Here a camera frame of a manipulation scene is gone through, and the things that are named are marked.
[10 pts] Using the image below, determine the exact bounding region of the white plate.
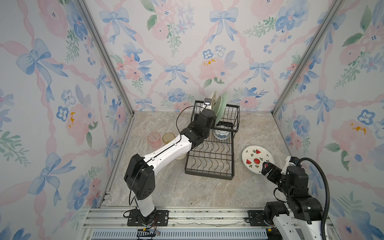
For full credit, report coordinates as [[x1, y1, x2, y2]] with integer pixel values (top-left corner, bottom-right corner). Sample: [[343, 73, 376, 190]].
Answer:
[[242, 145, 275, 175]]

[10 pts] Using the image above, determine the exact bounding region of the black wire dish rack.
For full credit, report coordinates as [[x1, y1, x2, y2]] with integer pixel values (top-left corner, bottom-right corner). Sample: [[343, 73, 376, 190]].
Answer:
[[185, 104, 240, 180]]

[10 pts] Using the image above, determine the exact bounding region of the blue floral bowl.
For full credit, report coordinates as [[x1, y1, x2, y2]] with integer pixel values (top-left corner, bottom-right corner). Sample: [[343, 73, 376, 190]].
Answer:
[[214, 130, 231, 141]]

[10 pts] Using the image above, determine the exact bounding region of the green plate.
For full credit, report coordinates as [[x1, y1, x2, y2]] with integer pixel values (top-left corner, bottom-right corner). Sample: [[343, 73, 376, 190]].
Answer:
[[214, 92, 228, 125]]

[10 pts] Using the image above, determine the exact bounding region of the cream plate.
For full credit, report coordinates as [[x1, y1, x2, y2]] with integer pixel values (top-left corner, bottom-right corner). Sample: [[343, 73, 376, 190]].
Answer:
[[211, 91, 217, 110]]

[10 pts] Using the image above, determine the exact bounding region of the yellow glass cup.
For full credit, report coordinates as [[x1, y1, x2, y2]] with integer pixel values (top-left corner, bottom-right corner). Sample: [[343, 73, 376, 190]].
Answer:
[[162, 133, 176, 144]]

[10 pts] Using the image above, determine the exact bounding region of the pink glass cup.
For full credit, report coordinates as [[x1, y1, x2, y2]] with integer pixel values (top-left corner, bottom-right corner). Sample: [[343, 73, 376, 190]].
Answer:
[[147, 132, 162, 149]]

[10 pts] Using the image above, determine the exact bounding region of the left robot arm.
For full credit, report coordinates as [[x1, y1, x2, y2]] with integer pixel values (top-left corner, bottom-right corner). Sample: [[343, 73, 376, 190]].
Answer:
[[124, 108, 217, 218]]

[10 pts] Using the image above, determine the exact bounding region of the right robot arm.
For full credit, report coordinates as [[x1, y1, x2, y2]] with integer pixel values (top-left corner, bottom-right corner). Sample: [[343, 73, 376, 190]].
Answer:
[[262, 162, 329, 240]]

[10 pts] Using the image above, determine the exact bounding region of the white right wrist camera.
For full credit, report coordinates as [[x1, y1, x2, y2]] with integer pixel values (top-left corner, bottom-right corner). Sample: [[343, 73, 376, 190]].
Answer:
[[281, 156, 300, 175]]

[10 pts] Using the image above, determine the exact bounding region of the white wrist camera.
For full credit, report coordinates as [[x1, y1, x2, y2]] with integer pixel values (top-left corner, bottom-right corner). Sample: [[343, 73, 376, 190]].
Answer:
[[281, 156, 300, 175], [203, 98, 214, 110]]

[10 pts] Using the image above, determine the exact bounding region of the black corrugated cable conduit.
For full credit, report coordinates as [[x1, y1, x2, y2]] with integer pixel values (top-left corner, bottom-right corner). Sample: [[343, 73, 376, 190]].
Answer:
[[295, 157, 331, 240]]

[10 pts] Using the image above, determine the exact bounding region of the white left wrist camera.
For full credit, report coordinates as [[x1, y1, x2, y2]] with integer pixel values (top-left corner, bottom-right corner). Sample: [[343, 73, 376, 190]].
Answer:
[[203, 98, 214, 110]]

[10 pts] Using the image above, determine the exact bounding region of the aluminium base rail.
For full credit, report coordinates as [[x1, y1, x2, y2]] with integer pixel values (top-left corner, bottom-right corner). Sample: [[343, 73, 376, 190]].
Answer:
[[80, 206, 334, 240]]

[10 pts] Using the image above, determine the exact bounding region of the aluminium corner post right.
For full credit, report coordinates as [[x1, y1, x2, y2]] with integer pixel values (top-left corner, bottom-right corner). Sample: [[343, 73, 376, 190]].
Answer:
[[272, 0, 345, 117]]

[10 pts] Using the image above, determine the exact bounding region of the aluminium corner post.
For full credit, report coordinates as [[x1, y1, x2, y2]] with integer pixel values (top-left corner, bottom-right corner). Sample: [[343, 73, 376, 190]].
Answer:
[[74, 0, 134, 117], [272, 0, 345, 117]]

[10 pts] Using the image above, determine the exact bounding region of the aluminium corner post left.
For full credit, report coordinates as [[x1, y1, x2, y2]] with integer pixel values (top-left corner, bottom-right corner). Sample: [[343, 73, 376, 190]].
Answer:
[[74, 0, 134, 117]]

